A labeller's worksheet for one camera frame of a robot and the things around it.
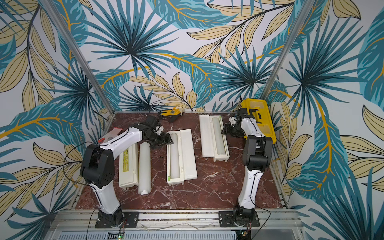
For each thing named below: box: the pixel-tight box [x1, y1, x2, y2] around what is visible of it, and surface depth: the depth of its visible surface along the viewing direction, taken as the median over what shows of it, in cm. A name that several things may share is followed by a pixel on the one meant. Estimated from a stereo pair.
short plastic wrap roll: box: [170, 133, 181, 179], surface depth 88 cm
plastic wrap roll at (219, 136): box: [212, 117, 226, 155], surface depth 100 cm
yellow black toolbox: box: [240, 98, 277, 144], surface depth 100 cm
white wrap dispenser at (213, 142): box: [199, 114, 230, 163], surface depth 97 cm
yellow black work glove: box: [160, 107, 185, 123], surface depth 119 cm
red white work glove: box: [98, 127, 123, 144], surface depth 106 cm
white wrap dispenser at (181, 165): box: [166, 129, 198, 186], surface depth 89 cm
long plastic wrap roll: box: [138, 142, 151, 196], surface depth 88 cm
